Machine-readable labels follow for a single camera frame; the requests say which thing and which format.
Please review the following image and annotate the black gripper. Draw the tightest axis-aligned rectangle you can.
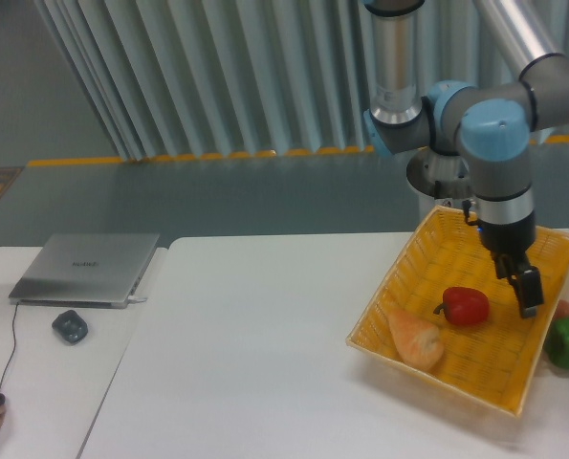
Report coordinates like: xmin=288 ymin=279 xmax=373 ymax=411
xmin=479 ymin=217 xmax=544 ymax=318

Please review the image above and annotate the white usb cable plug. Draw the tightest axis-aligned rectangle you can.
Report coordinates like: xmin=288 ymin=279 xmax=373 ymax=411
xmin=128 ymin=295 xmax=147 ymax=304

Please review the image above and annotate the bread loaf piece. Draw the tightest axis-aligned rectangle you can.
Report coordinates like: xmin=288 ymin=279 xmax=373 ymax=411
xmin=387 ymin=308 xmax=445 ymax=371

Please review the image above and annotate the silver closed laptop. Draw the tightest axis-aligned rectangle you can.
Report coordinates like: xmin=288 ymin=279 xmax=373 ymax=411
xmin=9 ymin=233 xmax=159 ymax=309

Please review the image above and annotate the red bell pepper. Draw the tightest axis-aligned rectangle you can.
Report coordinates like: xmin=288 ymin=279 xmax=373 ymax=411
xmin=433 ymin=287 xmax=490 ymax=326

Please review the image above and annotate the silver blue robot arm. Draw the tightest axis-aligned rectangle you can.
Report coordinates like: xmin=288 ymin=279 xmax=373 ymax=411
xmin=363 ymin=1 xmax=569 ymax=318

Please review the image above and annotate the yellow woven basket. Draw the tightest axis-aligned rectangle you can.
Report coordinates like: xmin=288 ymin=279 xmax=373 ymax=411
xmin=346 ymin=206 xmax=569 ymax=416

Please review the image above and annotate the orange vegetable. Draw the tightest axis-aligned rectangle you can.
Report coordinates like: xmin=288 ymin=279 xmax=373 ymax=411
xmin=553 ymin=299 xmax=569 ymax=320

